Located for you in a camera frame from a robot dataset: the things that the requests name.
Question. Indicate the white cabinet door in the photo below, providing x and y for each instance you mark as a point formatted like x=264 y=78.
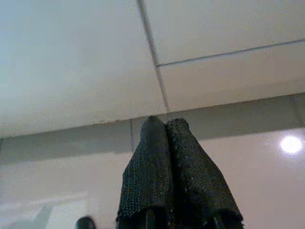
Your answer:
x=71 y=59

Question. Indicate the black robot foot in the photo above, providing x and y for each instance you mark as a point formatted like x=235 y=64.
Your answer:
x=85 y=223

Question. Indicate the grey cabinet kickboard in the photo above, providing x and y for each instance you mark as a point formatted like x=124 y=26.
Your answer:
x=59 y=140

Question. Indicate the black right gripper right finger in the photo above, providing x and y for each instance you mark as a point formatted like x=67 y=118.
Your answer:
x=197 y=181

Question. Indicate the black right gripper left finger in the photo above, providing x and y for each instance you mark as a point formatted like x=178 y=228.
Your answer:
x=147 y=167

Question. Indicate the white drawer front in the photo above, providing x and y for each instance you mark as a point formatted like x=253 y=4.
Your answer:
x=226 y=81
x=226 y=23

